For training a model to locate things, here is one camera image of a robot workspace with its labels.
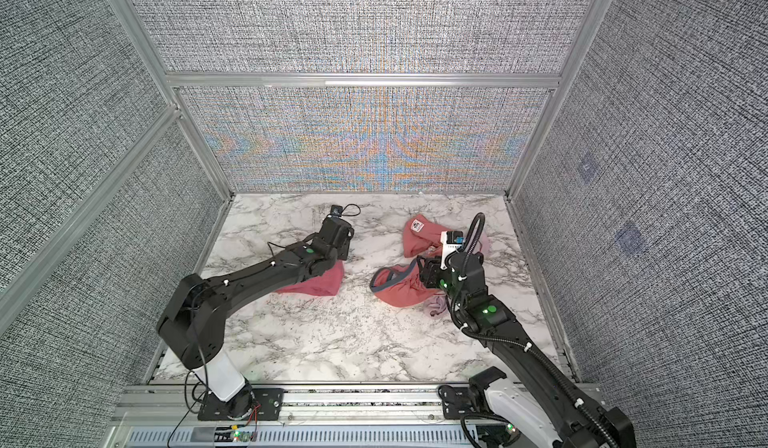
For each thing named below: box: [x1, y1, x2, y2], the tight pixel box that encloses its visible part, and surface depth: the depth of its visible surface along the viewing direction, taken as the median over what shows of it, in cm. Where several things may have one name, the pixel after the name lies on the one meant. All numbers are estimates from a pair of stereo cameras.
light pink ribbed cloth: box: [424, 294, 449, 319], surface depth 88 cm
